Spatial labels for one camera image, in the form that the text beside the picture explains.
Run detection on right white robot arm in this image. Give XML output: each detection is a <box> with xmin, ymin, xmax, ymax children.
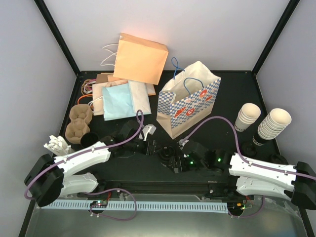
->
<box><xmin>179</xmin><ymin>131</ymin><xmax>316</xmax><ymax>210</ymax></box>

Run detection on short stack paper cups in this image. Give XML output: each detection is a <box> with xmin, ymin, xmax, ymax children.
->
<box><xmin>235</xmin><ymin>103</ymin><xmax>261</xmax><ymax>132</ymax></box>

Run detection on blue bag handle cord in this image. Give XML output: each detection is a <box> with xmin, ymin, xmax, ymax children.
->
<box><xmin>184</xmin><ymin>78</ymin><xmax>205</xmax><ymax>97</ymax></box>

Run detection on tall stack paper cups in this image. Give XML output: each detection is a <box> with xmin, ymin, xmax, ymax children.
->
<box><xmin>252</xmin><ymin>108</ymin><xmax>292</xmax><ymax>146</ymax></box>

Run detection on light blue cable duct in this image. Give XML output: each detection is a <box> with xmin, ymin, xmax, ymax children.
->
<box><xmin>43</xmin><ymin>199</ymin><xmax>228</xmax><ymax>214</ymax></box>

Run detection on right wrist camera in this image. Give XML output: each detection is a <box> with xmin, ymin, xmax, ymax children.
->
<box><xmin>178</xmin><ymin>139</ymin><xmax>189</xmax><ymax>150</ymax></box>

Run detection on white paper bag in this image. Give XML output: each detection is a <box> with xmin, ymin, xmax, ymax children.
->
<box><xmin>128</xmin><ymin>80</ymin><xmax>152</xmax><ymax>115</ymax></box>

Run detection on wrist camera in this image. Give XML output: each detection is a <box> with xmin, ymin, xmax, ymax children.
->
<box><xmin>139</xmin><ymin>124</ymin><xmax>156</xmax><ymax>141</ymax></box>
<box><xmin>178</xmin><ymin>139</ymin><xmax>189</xmax><ymax>150</ymax></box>

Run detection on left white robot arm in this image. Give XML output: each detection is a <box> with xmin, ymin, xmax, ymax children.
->
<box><xmin>24</xmin><ymin>110</ymin><xmax>156</xmax><ymax>207</ymax></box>

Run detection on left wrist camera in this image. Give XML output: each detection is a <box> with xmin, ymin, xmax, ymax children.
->
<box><xmin>139</xmin><ymin>124</ymin><xmax>156</xmax><ymax>141</ymax></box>

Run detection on orange paper bag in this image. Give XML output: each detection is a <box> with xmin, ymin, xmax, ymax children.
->
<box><xmin>114</xmin><ymin>33</ymin><xmax>168</xmax><ymax>85</ymax></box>

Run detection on brown flat paper bag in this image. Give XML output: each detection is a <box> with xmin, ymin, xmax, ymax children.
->
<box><xmin>96</xmin><ymin>73</ymin><xmax>113</xmax><ymax>84</ymax></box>

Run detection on beige kraft paper bag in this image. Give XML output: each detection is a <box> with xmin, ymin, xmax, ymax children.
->
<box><xmin>92</xmin><ymin>79</ymin><xmax>128</xmax><ymax>116</ymax></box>

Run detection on blue checkered paper bag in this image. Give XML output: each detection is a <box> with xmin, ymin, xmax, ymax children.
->
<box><xmin>157</xmin><ymin>57</ymin><xmax>221</xmax><ymax>139</ymax></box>

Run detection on brown pulp cup carrier stack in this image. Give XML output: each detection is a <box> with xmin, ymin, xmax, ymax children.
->
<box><xmin>65</xmin><ymin>104</ymin><xmax>93</xmax><ymax>144</ymax></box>

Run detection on light blue paper bag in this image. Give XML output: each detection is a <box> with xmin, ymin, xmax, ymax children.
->
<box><xmin>102</xmin><ymin>83</ymin><xmax>136</xmax><ymax>121</ymax></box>

